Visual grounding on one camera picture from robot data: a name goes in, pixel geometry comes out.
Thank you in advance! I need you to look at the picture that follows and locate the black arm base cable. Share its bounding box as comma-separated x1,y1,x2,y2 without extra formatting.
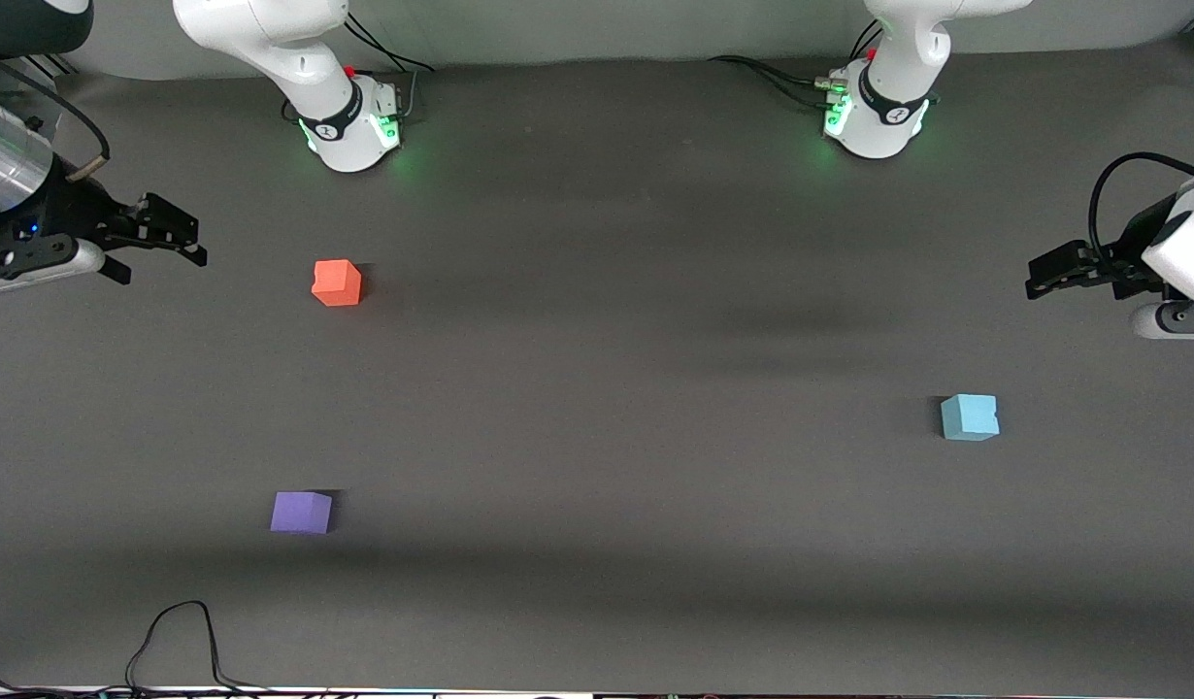
707,21,884,113
343,10,436,119

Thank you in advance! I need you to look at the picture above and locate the orange foam block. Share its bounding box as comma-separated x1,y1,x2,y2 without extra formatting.
311,258,364,309

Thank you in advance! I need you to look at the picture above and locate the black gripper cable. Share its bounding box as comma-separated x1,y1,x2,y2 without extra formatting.
0,56,112,185
1088,151,1194,268

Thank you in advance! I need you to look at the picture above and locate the purple foam block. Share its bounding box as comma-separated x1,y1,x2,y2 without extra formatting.
269,489,335,536

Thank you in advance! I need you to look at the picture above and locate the black left arm base cable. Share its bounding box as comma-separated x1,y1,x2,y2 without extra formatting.
707,21,884,113

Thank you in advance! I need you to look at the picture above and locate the black right arm base cable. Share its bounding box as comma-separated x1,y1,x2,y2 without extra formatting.
343,10,436,119

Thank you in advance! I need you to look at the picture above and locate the black looped table cable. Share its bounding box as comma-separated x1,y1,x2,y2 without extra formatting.
124,599,273,696

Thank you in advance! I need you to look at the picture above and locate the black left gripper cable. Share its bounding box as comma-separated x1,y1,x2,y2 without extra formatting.
1088,151,1194,268

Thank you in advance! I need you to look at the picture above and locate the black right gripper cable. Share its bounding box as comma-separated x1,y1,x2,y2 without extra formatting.
0,56,112,185

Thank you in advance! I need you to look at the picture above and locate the light blue foam block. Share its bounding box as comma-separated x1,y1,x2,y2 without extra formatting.
940,392,1001,444

